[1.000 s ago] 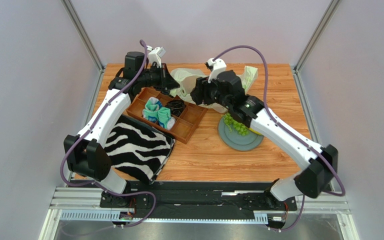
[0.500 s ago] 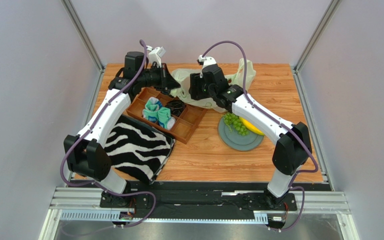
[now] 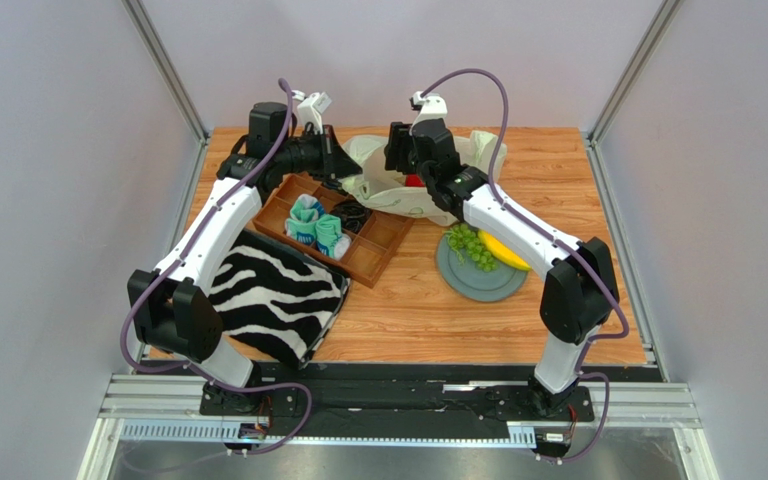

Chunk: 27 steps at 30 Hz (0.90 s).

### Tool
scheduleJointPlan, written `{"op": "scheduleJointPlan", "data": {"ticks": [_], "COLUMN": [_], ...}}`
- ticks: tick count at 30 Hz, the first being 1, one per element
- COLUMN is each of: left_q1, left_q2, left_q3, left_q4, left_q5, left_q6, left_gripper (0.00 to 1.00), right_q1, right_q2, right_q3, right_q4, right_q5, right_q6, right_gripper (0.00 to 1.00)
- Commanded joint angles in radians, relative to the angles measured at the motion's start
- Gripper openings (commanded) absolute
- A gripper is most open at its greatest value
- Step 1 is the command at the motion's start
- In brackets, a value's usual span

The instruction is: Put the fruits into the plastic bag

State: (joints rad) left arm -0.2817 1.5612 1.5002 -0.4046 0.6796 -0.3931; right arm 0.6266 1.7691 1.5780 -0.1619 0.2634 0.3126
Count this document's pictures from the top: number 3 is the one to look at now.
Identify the yellow banana bunch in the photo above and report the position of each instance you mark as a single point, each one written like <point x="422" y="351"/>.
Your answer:
<point x="502" y="253"/>

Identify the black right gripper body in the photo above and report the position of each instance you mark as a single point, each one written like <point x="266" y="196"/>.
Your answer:
<point x="398" y="150"/>

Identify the red apple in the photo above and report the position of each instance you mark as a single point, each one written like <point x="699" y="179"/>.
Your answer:
<point x="414" y="181"/>

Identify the grey blue plate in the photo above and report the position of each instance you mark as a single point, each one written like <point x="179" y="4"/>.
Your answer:
<point x="480" y="277"/>

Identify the green grape bunch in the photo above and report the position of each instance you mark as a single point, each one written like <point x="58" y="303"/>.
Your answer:
<point x="470" y="243"/>

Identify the black rolled sock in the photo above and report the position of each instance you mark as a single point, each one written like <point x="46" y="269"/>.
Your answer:
<point x="352" y="214"/>

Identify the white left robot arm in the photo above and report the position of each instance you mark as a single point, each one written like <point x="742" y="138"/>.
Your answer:
<point x="170" y="308"/>

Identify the aluminium frame rail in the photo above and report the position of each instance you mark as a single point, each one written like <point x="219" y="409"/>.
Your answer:
<point x="151" y="427"/>

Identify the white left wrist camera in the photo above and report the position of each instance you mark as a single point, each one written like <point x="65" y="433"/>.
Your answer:
<point x="309" y="112"/>

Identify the pale green plastic bag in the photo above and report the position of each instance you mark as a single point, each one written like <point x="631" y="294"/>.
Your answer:
<point x="379" y="189"/>

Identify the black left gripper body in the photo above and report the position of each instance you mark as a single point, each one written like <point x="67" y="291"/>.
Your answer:
<point x="312" y="154"/>

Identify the wooden compartment tray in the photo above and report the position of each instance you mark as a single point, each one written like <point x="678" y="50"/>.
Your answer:
<point x="371" y="246"/>

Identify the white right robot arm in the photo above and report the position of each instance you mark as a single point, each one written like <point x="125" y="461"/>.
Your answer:
<point x="579" y="284"/>

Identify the teal white sock pair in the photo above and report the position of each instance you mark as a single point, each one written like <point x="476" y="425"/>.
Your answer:
<point x="309" y="224"/>

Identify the zebra striped cloth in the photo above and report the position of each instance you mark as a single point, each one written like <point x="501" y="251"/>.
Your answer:
<point x="277" y="299"/>

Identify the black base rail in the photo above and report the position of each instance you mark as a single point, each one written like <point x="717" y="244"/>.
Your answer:
<point x="398" y="401"/>

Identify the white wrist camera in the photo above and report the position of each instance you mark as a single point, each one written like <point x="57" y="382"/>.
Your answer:
<point x="430" y="106"/>
<point x="309" y="112"/>

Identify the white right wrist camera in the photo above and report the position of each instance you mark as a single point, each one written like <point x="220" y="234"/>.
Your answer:
<point x="430" y="106"/>

